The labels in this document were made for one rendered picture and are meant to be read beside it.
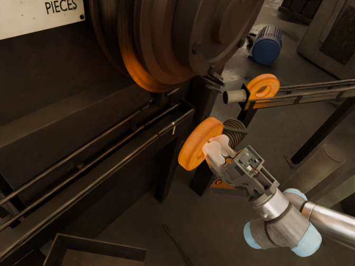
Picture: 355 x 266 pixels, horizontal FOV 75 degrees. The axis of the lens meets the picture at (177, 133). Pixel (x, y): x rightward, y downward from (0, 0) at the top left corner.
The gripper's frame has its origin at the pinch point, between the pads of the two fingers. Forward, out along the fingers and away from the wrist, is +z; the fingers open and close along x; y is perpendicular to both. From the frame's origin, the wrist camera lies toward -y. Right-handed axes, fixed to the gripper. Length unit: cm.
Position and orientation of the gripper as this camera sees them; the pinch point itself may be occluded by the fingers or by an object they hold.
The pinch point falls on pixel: (203, 139)
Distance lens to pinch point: 60.9
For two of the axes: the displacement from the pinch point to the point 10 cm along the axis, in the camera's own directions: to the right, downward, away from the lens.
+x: -6.5, 4.8, -5.8
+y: 3.6, -4.8, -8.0
